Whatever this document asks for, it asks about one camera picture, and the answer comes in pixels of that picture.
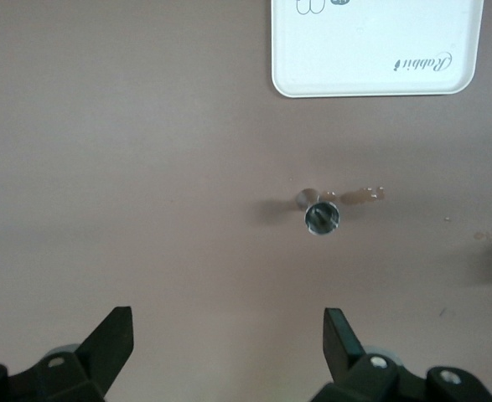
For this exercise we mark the steel double jigger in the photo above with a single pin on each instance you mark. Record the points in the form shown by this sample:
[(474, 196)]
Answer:
[(322, 218)]

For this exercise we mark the brown liquid spill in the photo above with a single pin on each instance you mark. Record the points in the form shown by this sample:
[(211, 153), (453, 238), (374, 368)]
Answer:
[(356, 196)]

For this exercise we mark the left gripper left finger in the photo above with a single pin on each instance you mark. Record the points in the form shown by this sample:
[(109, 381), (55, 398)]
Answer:
[(103, 356)]

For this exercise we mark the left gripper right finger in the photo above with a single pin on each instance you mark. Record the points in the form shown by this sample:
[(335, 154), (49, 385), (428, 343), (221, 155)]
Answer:
[(342, 352)]

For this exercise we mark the white rabbit print tray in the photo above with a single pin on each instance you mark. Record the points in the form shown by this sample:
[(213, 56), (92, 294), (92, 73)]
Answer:
[(371, 46)]

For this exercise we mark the brown table cover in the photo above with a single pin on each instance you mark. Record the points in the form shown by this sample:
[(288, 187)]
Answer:
[(145, 167)]

